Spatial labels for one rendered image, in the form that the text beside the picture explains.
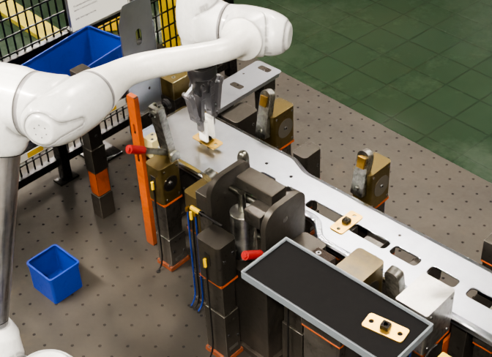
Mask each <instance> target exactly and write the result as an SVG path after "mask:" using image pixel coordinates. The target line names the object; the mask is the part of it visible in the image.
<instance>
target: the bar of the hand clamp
mask: <svg viewBox="0 0 492 357"><path fill-rule="evenodd" d="M161 103H162V104H161V105H158V106H157V104H156V102H153V103H152V104H151V105H149V106H148V108H149V115H148V118H149V119H152V123H153V126H154V130H155V133H156V136H157V140H158V143H159V146H160V148H161V149H167V152H168V157H169V159H170V154H171V152H172V151H174V150H176V149H175V146H174V142H173V138H172V135H171V131H170V127H169V125H168V120H167V117H166V114H165V109H168V110H169V109H170V108H171V102H170V101H169V100H168V99H165V98H164V99H162V102H161ZM164 108H165V109H164Z"/></svg>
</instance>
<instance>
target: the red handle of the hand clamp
mask: <svg viewBox="0 0 492 357"><path fill-rule="evenodd" d="M125 150H126V152H127V153H128V154H142V155H144V154H156V155H165V156H168V152H167V149H157V148H148V147H145V146H135V145H127V146H126V149H125Z"/></svg>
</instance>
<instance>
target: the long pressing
mask: <svg viewBox="0 0 492 357"><path fill-rule="evenodd" d="M166 117H167V120H168V125H169V127H170V131H171V135H172V138H173V142H174V146H175V149H176V150H177V151H179V152H180V156H181V158H179V159H178V162H179V168H181V169H182V170H184V171H186V172H187V173H189V174H190V175H192V176H195V177H196V178H197V179H199V180H200V179H202V178H203V177H202V173H203V172H204V171H205V170H206V169H207V168H212V169H213V170H214V171H216V172H218V173H219V172H220V171H222V170H224V169H225V168H227V167H228V166H229V165H231V164H233V163H234V162H236V161H237V154H238V153H239V151H241V150H245V151H246V152H247V153H248V154H249V158H250V167H252V168H254V169H256V170H257V171H259V172H261V173H264V174H266V175H268V176H269V177H271V178H273V179H274V180H276V181H278V182H279V183H281V184H283V185H285V186H286V187H290V188H292V189H293V190H295V189H297V190H299V191H300V192H303V193H304V194H305V219H306V220H307V221H309V222H311V223H312V224H313V227H314V231H315V237H316V238H318V239H319V240H321V241H323V242H324V243H325V244H326V250H327V251H329V252H331V253H332V254H334V255H336V256H338V257H339V258H341V259H344V258H345V257H347V256H348V255H349V254H351V253H352V252H353V251H354V250H355V249H356V248H363V249H365V250H366V251H368V252H370V253H371V254H373V255H375V256H377V257H378V258H381V259H382V260H383V261H384V270H383V280H382V282H383V283H384V284H386V283H385V277H384V272H385V271H386V270H387V269H388V268H389V267H390V266H392V265H394V266H397V267H398V268H399V269H400V270H402V271H403V273H404V277H405V285H406V288H407V287H408V286H409V285H410V284H411V283H412V282H413V281H414V280H415V279H416V278H418V277H419V276H420V275H421V274H422V273H426V274H427V273H428V271H429V270H430V269H432V268H437V269H438V270H440V271H442V272H444V273H445V274H448V275H449V276H451V277H453V278H455V279H457V280H458V281H459V283H458V284H457V285H456V286H455V287H451V288H453V289H455V295H454V301H453V305H452V315H451V321H450V322H451V323H452V324H454V325H456V326H457V327H459V328H461V329H463V330H464V331H466V332H468V333H470V334H471V335H473V336H475V337H476V338H478V339H480V340H482V341H483V342H485V343H487V344H488V345H490V346H492V309H489V308H487V307H485V306H484V305H482V304H480V303H478V302H477V301H475V300H473V299H471V298H469V297H468V296H467V295H466V294H467V293H468V292H469V291H470V290H477V291H478V292H480V293H482V294H484V295H485V296H487V297H489V298H492V270H490V269H489V268H487V267H485V266H483V265H481V264H479V263H477V262H476V261H474V260H472V259H470V258H468V257H466V256H464V255H462V254H461V253H459V252H456V251H455V250H453V249H451V248H449V247H447V246H445V245H443V244H441V243H440V242H438V241H436V240H434V239H432V238H430V237H429V236H426V235H425V234H423V233H421V232H419V231H417V230H415V229H414V228H411V227H409V226H408V225H405V224H404V223H402V222H400V221H398V220H396V219H394V218H393V217H391V216H389V215H387V214H385V213H383V212H381V211H379V210H378V209H376V208H374V207H372V206H370V205H368V204H367V203H364V202H362V201H361V200H358V199H357V198H355V197H353V196H351V195H349V194H347V193H345V192H344V191H342V190H340V189H338V188H336V187H334V186H332V185H331V184H328V183H327V182H325V181H322V180H321V179H319V178H317V177H315V176H313V175H311V174H310V173H308V172H307V171H306V170H305V168H304V167H303V166H302V164H301V163H300V162H299V160H298V159H296V158H295V157H293V156H291V155H289V154H287V153H285V152H284V151H281V150H280V149H277V148H275V147H274V146H271V145H270V144H268V143H266V142H264V141H262V140H260V139H258V138H256V137H255V136H253V135H251V134H249V133H247V132H245V131H243V130H241V129H240V128H238V127H235V126H234V125H232V124H229V123H228V122H226V121H224V120H222V119H220V118H218V117H215V138H216V139H218V140H220V141H222V142H223V144H222V145H221V146H219V147H218V148H216V149H208V148H207V146H205V145H204V144H200V142H198V141H197V140H195V139H193V136H194V135H196V134H197V133H199V131H198V129H197V123H195V122H194V121H191V120H190V116H189V113H188V110H187V106H183V107H181V108H179V109H177V110H175V111H174V112H172V113H170V114H168V115H167V116H166ZM266 162H267V163H268V164H267V165H266V164H265V163H266ZM289 176H293V177H292V178H290V177H289ZM310 201H315V202H317V203H319V204H320V205H322V206H324V207H326V208H328V209H329V210H331V211H333V212H335V213H336V214H339V215H341V216H342V217H343V216H344V215H346V214H347V213H348V212H350V211H354V212H356V213H358V214H360V215H362V219H361V220H360V221H359V222H358V223H357V224H355V225H359V226H360V227H362V228H364V229H366V230H368V231H370V232H371V233H373V234H375V235H377V236H378V237H380V238H382V239H384V240H385V241H388V242H389V246H388V247H386V248H384V249H382V248H380V247H378V246H376V245H375V244H372V243H371V242H369V241H367V240H365V239H364V238H362V237H360V236H358V235H357V234H355V233H353V232H351V231H350V229H351V228H352V227H351V228H350V229H349V230H347V231H346V232H345V233H344V234H342V235H340V234H339V233H336V232H335V231H333V230H331V229H330V226H331V225H333V224H334V223H335V222H333V221H332V220H330V219H328V218H326V217H324V216H322V215H321V214H319V213H317V212H315V211H314V210H312V209H310V208H308V207H307V206H306V205H307V204H308V203H309V202H310ZM398 235H401V236H398ZM396 247H398V248H400V249H402V250H404V251H406V252H407V253H409V254H411V255H413V256H415V257H416V258H419V259H420V262H419V263H418V264H417V265H416V266H412V265H410V264H409V263H407V262H405V261H403V260H401V259H400V258H397V257H396V256H394V255H392V254H391V253H390V252H391V251H392V250H393V249H394V248H396Z"/></svg>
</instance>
